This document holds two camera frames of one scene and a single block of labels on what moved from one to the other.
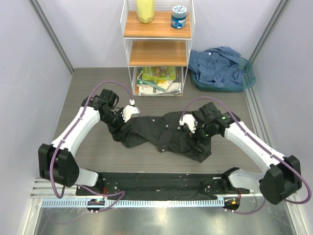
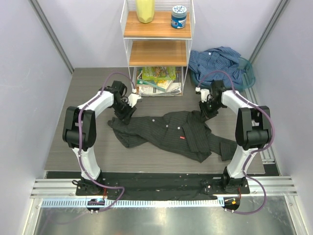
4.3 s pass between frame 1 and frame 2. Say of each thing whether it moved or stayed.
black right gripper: moved
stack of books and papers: stayed
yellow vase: stayed
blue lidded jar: stayed
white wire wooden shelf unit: stayed
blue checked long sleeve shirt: stayed
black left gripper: moved
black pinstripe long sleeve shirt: moved
